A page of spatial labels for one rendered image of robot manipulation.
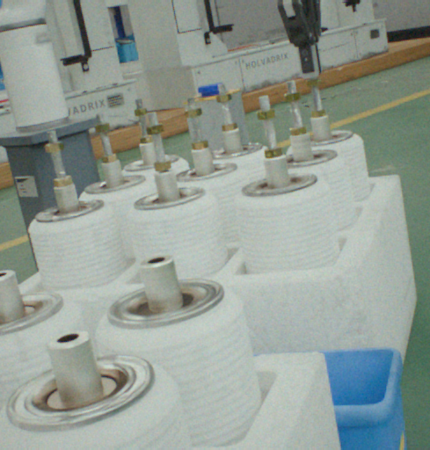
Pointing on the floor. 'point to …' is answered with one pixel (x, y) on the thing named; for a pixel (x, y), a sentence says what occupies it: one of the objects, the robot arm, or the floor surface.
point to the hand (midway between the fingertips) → (309, 61)
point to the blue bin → (367, 397)
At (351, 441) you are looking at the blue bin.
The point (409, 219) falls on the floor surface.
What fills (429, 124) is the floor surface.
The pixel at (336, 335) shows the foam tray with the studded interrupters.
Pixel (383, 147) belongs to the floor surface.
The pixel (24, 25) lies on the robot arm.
